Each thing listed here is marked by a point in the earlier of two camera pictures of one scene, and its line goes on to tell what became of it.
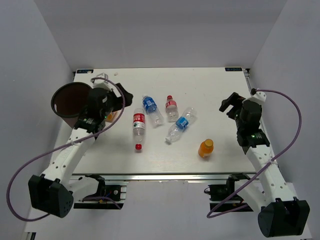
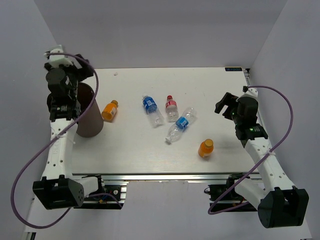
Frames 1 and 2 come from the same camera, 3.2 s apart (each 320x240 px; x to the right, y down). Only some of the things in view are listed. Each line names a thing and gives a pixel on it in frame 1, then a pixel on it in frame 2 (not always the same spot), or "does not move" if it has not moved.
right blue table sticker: [238, 69] does not move
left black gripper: [128, 97] to [83, 73]
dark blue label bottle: [155, 117] does not move
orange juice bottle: [205, 148] does not move
